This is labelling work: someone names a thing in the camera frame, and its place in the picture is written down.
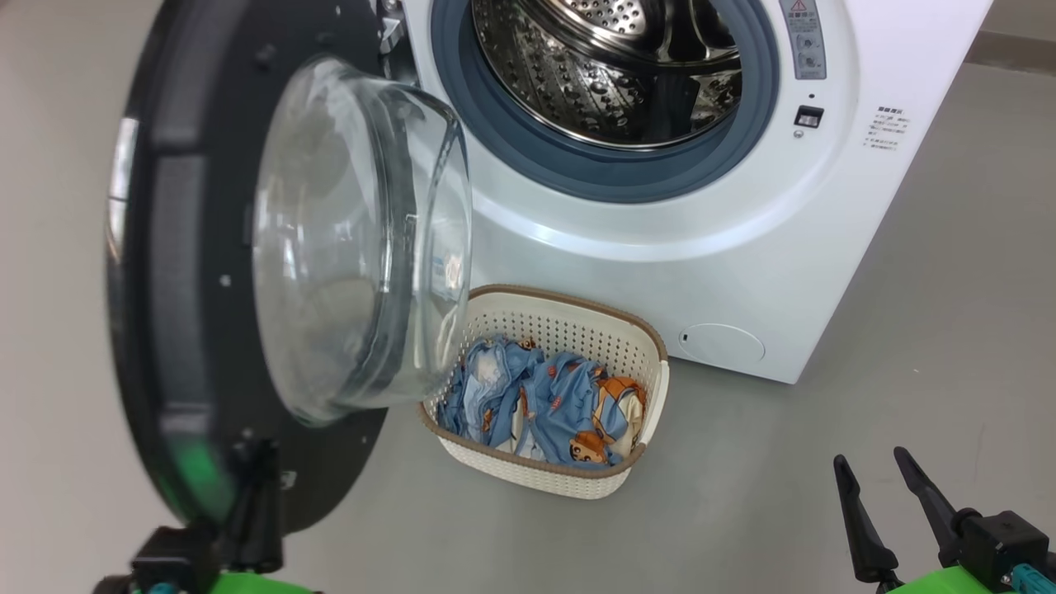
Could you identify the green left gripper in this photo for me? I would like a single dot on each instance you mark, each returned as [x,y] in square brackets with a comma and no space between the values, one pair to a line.
[264,586]

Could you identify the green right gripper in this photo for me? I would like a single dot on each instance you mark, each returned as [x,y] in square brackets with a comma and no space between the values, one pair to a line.
[949,582]

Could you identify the black round glass door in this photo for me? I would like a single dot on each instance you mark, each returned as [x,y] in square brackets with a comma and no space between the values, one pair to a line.
[190,289]

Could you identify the blue garment large bear print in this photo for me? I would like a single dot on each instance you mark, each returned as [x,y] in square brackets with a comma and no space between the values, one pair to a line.
[569,404]

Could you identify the white front-load washing machine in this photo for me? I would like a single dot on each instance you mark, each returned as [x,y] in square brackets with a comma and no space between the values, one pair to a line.
[742,247]

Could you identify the grey rubber door gasket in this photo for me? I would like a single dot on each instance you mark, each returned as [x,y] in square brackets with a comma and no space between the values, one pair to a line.
[495,132]

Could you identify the round white filter cover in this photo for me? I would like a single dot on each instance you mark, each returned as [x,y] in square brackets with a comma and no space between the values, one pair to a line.
[722,344]

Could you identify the cream perforated laundry basket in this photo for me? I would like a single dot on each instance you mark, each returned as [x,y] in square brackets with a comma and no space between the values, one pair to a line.
[561,478]

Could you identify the small black text label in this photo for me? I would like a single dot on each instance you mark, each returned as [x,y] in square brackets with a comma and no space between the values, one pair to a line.
[884,128]

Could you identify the grey warning label strip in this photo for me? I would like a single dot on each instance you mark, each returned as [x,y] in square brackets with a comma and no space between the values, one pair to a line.
[804,41]

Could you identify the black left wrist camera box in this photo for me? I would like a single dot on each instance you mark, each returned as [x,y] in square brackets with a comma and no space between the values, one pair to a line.
[173,557]

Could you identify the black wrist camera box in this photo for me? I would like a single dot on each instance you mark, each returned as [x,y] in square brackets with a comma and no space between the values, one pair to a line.
[1002,544]
[173,557]

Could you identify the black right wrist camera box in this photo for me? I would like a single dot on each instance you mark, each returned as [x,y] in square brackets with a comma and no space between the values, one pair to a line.
[1002,544]

